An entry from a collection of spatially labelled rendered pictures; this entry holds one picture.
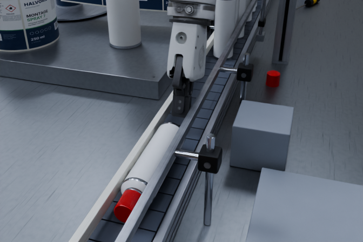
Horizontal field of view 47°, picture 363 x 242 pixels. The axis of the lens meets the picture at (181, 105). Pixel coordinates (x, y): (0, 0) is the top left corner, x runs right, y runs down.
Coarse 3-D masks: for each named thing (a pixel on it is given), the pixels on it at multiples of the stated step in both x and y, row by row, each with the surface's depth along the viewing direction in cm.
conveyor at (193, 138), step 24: (240, 48) 115; (192, 96) 91; (216, 96) 91; (168, 120) 82; (192, 144) 76; (120, 192) 64; (168, 192) 64; (144, 216) 60; (96, 240) 56; (144, 240) 56
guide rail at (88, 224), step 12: (168, 108) 81; (156, 120) 76; (144, 132) 73; (144, 144) 70; (132, 156) 67; (120, 168) 64; (120, 180) 62; (108, 192) 59; (96, 204) 57; (108, 204) 59; (96, 216) 56; (84, 228) 53; (72, 240) 52; (84, 240) 53
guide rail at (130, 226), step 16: (256, 0) 128; (208, 80) 79; (192, 112) 69; (176, 144) 61; (160, 160) 58; (160, 176) 55; (144, 192) 52; (144, 208) 50; (128, 224) 48; (128, 240) 46
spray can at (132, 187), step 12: (156, 132) 71; (168, 132) 70; (156, 144) 67; (168, 144) 67; (144, 156) 64; (156, 156) 64; (132, 168) 63; (144, 168) 61; (132, 180) 59; (144, 180) 59; (132, 192) 58; (120, 204) 56; (132, 204) 57; (120, 216) 57
